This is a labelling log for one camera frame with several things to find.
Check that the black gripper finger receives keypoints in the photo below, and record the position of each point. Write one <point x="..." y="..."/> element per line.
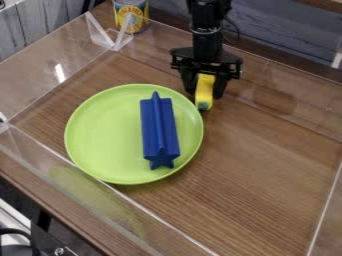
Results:
<point x="188" y="78"/>
<point x="219" y="85"/>

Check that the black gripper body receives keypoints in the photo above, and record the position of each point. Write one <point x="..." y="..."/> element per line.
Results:
<point x="223" y="63"/>

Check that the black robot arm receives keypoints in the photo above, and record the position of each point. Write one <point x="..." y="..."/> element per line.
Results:
<point x="207" y="14"/>

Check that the clear acrylic tray wall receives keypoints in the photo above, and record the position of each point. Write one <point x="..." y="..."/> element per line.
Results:
<point x="259" y="193"/>

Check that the blue star-shaped block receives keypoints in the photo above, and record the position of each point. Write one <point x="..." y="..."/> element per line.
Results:
<point x="159" y="133"/>

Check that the yellow blue tin can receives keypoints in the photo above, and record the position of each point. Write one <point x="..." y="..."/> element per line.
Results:
<point x="131" y="11"/>

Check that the yellow toy banana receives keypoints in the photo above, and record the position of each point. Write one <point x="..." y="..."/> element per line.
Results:
<point x="203" y="92"/>

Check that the green round plate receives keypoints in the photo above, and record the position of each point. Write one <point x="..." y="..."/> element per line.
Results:
<point x="103" y="134"/>

